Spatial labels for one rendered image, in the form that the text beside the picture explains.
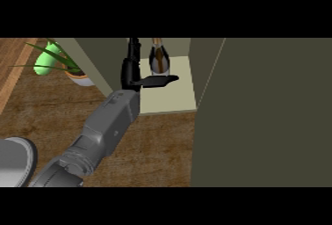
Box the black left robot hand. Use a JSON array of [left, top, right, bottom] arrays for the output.
[[120, 37, 181, 93]]

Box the olive open cabinet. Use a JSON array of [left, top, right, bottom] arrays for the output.
[[54, 37, 226, 116]]

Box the dark wine bottle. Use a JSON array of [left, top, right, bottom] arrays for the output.
[[148, 37, 172, 76]]

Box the dark olive cabinet door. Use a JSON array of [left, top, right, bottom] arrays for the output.
[[190, 37, 332, 188]]

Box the white plant pot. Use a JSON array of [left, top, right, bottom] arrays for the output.
[[63, 64, 97, 87]]

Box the green potted plant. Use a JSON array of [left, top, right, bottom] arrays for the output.
[[9, 38, 83, 76]]

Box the light green bottle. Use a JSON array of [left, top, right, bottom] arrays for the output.
[[33, 40, 64, 76]]

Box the grey round robot body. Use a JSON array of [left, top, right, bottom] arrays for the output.
[[0, 136, 39, 188]]

